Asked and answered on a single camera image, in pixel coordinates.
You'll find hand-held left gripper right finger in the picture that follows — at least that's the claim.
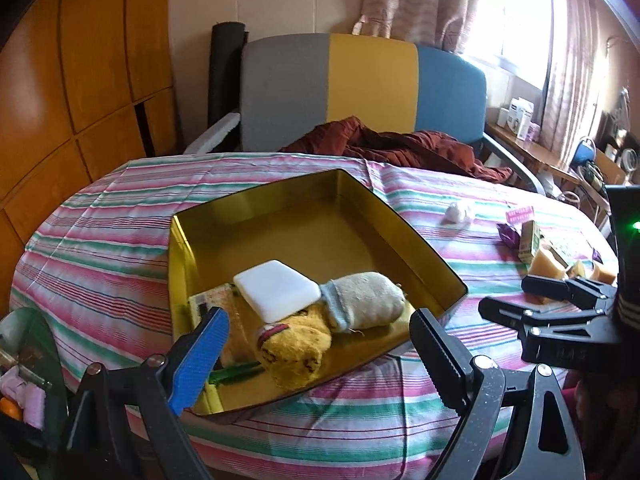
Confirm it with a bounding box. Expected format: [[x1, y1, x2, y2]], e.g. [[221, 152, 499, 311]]
[[409, 307, 587, 480]]

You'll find white soap bar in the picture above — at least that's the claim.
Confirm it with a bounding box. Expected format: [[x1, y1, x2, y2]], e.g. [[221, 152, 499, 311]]
[[233, 259, 322, 322]]

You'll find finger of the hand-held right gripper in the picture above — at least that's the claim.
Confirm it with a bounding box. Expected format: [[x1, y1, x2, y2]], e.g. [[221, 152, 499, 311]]
[[478, 297, 617, 364], [521, 275, 619, 312]]

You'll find tall white box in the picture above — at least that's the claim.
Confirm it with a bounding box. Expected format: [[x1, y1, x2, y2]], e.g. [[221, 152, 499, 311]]
[[510, 97, 535, 141]]

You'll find white ball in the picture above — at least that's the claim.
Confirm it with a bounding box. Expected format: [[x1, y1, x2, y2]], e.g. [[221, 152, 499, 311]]
[[444, 201, 473, 226]]

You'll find printed paper packet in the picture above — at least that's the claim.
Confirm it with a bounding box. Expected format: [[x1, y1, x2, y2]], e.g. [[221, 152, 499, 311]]
[[189, 284, 261, 368]]

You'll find dark red blanket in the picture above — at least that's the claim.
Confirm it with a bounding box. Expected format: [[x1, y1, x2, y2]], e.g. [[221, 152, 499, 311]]
[[280, 116, 515, 192]]

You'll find pink folded cloth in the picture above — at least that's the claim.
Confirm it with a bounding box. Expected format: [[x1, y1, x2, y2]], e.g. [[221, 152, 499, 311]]
[[0, 365, 46, 431]]

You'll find blue round object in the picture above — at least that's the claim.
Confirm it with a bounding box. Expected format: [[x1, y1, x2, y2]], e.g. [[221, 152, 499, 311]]
[[570, 137, 596, 168]]

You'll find wooden wardrobe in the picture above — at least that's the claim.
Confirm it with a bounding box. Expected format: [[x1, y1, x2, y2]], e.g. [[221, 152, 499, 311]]
[[0, 0, 183, 221]]

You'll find beige rolled sock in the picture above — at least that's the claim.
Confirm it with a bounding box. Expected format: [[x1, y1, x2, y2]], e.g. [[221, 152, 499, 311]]
[[318, 271, 407, 332]]

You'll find yellow rolled sock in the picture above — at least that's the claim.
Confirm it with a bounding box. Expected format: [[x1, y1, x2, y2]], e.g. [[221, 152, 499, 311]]
[[254, 305, 333, 392]]

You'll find pink sheer curtain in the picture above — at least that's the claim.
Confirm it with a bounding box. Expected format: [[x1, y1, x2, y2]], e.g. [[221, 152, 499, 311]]
[[540, 0, 608, 146]]

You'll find grey yellow blue chair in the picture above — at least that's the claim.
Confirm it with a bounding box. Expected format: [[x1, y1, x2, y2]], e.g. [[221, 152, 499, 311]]
[[182, 33, 546, 196]]

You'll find glass side table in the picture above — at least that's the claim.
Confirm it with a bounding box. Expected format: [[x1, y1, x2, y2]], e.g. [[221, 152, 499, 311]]
[[0, 307, 68, 480]]

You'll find striped tablecloth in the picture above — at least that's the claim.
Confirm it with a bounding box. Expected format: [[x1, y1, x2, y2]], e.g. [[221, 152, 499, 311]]
[[9, 152, 621, 471]]

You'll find window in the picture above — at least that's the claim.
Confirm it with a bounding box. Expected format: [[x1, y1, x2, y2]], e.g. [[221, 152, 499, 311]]
[[465, 0, 556, 91]]

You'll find gold metal tin tray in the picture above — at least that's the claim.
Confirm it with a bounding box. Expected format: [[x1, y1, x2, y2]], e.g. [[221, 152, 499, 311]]
[[167, 168, 469, 417]]

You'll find green edged snack packet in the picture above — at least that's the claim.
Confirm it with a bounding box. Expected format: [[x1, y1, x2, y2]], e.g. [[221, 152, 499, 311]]
[[542, 240, 576, 266]]

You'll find small green box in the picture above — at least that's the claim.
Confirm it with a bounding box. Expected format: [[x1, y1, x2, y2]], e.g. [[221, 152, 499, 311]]
[[518, 220, 542, 264]]

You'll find red clothing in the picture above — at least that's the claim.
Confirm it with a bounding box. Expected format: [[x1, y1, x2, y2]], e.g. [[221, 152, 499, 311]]
[[565, 375, 640, 480]]

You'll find purple wrapper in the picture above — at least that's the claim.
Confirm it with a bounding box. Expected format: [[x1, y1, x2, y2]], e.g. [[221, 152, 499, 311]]
[[496, 222, 523, 248]]

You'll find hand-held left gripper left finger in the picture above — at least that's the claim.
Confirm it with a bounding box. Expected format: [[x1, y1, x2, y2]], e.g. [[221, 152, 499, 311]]
[[60, 306, 231, 480]]

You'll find wooden side desk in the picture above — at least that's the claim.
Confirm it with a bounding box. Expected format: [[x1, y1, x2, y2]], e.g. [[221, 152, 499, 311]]
[[485, 120, 631, 201]]

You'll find patterned beige curtain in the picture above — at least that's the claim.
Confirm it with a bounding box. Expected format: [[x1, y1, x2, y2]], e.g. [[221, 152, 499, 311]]
[[350, 0, 493, 56]]

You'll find pink wrapper packet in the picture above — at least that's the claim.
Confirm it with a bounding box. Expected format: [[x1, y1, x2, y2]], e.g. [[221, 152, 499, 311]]
[[506, 205, 537, 225]]

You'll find green plastic item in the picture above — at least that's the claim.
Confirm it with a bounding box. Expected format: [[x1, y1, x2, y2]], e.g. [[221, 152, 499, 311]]
[[206, 362, 264, 387]]

